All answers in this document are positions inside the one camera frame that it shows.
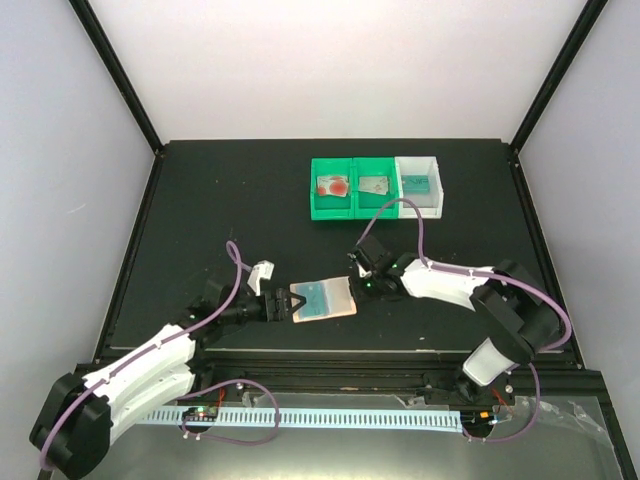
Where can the teal card in bin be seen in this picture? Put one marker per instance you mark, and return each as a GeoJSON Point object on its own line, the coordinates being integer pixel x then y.
{"type": "Point", "coordinates": [415, 184]}

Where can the teal card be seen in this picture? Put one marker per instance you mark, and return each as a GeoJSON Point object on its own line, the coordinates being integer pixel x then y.
{"type": "Point", "coordinates": [415, 184]}
{"type": "Point", "coordinates": [315, 300]}

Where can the beige card holder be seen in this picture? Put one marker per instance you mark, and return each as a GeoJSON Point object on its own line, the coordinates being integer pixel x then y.
{"type": "Point", "coordinates": [340, 300]}

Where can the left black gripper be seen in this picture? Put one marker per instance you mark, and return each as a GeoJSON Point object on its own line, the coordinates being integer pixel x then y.
{"type": "Point", "coordinates": [278, 312]}

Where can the black frame post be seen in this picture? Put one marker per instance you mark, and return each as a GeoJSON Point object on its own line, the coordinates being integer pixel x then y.
{"type": "Point", "coordinates": [572, 45]}
{"type": "Point", "coordinates": [103, 46]}

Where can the left black frame post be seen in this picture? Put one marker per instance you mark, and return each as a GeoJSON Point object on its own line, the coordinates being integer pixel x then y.
{"type": "Point", "coordinates": [103, 46]}

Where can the green bin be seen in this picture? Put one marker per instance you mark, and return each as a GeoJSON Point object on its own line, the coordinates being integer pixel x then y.
{"type": "Point", "coordinates": [367, 205]}
{"type": "Point", "coordinates": [328, 207]}

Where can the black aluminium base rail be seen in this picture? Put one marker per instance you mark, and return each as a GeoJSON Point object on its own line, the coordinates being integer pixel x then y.
{"type": "Point", "coordinates": [362, 372]}

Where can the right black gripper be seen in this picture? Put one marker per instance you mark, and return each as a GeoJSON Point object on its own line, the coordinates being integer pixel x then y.
{"type": "Point", "coordinates": [381, 296]}

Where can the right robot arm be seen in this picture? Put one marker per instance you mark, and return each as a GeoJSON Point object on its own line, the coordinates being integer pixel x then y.
{"type": "Point", "coordinates": [519, 319]}

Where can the left green bin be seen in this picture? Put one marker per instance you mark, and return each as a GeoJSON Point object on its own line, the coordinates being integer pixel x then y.
{"type": "Point", "coordinates": [328, 207]}

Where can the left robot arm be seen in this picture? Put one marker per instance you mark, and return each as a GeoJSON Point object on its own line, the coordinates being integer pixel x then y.
{"type": "Point", "coordinates": [83, 415]}

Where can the white bin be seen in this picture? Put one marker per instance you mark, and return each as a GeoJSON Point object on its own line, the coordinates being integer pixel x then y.
{"type": "Point", "coordinates": [430, 205]}

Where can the small circuit board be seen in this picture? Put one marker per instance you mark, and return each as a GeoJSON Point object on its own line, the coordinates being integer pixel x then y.
{"type": "Point", "coordinates": [200, 414]}
{"type": "Point", "coordinates": [480, 418]}

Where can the right black frame post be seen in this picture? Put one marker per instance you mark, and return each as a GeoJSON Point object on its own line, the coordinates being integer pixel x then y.
{"type": "Point", "coordinates": [572, 45]}

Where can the white slotted cable duct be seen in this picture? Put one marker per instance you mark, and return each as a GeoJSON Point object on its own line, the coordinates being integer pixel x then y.
{"type": "Point", "coordinates": [308, 418]}

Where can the right small circuit board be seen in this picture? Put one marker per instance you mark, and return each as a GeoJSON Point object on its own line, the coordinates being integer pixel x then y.
{"type": "Point", "coordinates": [480, 418]}

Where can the grey patterned card in bin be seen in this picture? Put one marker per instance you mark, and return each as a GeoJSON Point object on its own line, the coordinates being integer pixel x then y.
{"type": "Point", "coordinates": [375, 185]}

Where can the middle green bin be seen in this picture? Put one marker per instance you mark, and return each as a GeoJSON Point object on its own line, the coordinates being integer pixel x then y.
{"type": "Point", "coordinates": [367, 205]}

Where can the left small circuit board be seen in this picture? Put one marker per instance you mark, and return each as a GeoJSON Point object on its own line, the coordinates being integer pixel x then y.
{"type": "Point", "coordinates": [200, 414]}

